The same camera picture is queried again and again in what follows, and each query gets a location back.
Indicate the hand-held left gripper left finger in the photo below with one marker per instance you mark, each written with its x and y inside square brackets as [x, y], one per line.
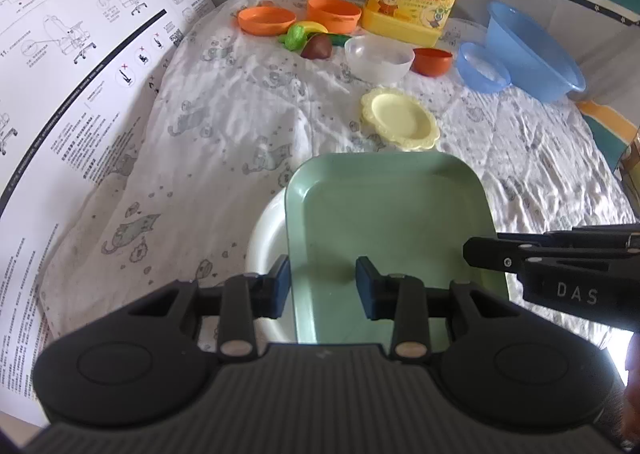
[281, 286]

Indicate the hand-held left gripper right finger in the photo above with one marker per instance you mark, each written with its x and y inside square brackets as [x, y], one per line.
[365, 289]

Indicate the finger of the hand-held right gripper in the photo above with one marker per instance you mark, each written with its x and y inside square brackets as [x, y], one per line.
[600, 235]
[495, 254]

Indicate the white round plate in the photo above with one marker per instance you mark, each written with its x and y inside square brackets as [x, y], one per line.
[265, 244]

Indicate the green rectangular plate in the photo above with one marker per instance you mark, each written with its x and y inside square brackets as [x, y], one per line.
[390, 214]

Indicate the yellow flower-shaped plate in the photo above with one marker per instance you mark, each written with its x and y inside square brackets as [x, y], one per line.
[400, 118]

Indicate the small blue bowl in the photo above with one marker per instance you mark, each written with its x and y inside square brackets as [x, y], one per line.
[482, 71]

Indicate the small dark orange bowl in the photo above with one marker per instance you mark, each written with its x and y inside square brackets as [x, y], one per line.
[432, 62]

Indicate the clear plastic bowl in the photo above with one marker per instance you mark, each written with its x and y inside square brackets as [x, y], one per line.
[375, 58]

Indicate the white cat-print blanket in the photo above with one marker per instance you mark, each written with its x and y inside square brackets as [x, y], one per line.
[225, 133]

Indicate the large blue basin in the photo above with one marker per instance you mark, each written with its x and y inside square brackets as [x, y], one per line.
[540, 58]

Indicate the brown toy fruit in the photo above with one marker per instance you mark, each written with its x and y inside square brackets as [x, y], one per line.
[316, 48]

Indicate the green toy vegetable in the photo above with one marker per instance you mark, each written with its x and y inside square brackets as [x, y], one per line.
[294, 37]

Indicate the dark green toy cucumber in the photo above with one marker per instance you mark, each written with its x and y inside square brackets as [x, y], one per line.
[340, 39]

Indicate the yellow toy banana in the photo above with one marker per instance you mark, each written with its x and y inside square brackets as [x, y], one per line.
[312, 25]

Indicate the orange toy plate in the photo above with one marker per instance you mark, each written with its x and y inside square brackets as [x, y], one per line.
[265, 19]

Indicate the orange toy pot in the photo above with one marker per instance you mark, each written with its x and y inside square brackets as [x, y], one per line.
[332, 13]

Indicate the white instruction sheet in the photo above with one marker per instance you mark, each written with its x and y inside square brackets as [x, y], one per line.
[60, 58]

